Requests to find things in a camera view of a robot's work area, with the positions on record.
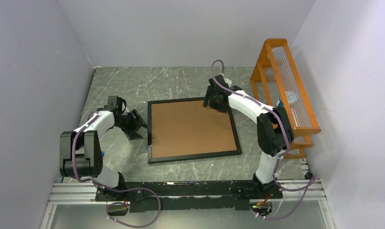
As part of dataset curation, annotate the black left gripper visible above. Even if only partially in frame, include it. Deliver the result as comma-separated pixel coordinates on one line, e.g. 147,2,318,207
114,109,150,140

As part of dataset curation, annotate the brown backing board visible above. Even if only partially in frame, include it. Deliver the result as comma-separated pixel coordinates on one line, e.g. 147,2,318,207
151,100,238,159

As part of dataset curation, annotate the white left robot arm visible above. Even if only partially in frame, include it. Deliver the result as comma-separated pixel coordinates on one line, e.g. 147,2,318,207
59,96,148,200

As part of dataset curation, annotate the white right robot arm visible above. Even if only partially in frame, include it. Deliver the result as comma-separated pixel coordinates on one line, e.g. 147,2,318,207
203,75,294,198

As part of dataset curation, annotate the white box in shelf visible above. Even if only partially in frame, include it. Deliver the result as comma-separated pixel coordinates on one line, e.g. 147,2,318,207
276,98,284,107

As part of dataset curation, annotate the orange wooden shelf rack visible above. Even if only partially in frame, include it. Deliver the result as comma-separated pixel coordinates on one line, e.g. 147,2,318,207
250,38,321,159

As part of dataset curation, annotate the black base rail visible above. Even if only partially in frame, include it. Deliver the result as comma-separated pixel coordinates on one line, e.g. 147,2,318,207
95,180,283,213

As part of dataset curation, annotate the aluminium table rail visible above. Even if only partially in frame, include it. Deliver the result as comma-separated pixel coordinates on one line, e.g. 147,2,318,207
40,158,336,229

